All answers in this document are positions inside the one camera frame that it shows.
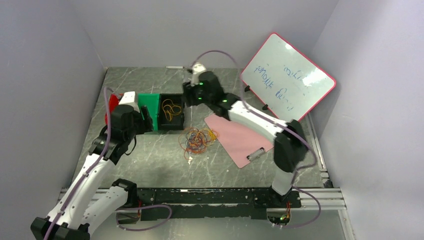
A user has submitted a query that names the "yellow cable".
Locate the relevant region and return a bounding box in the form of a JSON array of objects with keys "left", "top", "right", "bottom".
[{"left": 161, "top": 98, "right": 183, "bottom": 122}]

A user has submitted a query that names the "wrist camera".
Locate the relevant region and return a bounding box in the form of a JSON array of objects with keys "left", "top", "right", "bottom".
[
  {"left": 118, "top": 91, "right": 141, "bottom": 113},
  {"left": 190, "top": 62, "right": 207, "bottom": 86}
]

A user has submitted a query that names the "pink clipboard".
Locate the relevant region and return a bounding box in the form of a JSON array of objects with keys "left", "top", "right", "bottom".
[{"left": 204, "top": 114, "right": 273, "bottom": 169}]

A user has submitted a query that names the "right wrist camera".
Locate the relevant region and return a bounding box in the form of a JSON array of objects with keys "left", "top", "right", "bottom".
[{"left": 190, "top": 62, "right": 207, "bottom": 86}]

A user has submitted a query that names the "cable pile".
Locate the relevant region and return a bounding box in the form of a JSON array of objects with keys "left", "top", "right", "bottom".
[{"left": 178, "top": 126, "right": 220, "bottom": 162}]

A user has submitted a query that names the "green plastic bin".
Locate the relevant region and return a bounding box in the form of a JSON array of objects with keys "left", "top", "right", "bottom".
[{"left": 138, "top": 93, "right": 160, "bottom": 132}]

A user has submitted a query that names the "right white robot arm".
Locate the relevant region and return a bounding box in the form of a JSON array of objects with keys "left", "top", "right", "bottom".
[{"left": 182, "top": 68, "right": 308, "bottom": 207}]

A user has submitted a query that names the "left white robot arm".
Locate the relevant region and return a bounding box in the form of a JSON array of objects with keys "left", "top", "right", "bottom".
[{"left": 30, "top": 103, "right": 153, "bottom": 240}]

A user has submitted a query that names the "black plastic bin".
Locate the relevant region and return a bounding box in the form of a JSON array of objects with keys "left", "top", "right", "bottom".
[{"left": 157, "top": 93, "right": 185, "bottom": 131}]

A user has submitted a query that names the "red plastic bin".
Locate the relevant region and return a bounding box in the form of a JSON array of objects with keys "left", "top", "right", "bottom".
[{"left": 104, "top": 93, "right": 123, "bottom": 124}]

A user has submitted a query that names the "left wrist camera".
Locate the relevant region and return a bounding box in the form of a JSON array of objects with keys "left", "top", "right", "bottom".
[{"left": 118, "top": 91, "right": 141, "bottom": 113}]

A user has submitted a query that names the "pink framed whiteboard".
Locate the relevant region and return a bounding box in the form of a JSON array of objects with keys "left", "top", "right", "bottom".
[{"left": 240, "top": 32, "right": 336, "bottom": 122}]

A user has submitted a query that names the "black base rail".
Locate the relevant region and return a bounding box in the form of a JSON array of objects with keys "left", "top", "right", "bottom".
[{"left": 117, "top": 187, "right": 302, "bottom": 224}]

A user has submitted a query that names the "white marker pen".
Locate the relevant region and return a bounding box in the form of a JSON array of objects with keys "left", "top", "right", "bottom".
[{"left": 166, "top": 66, "right": 185, "bottom": 70}]

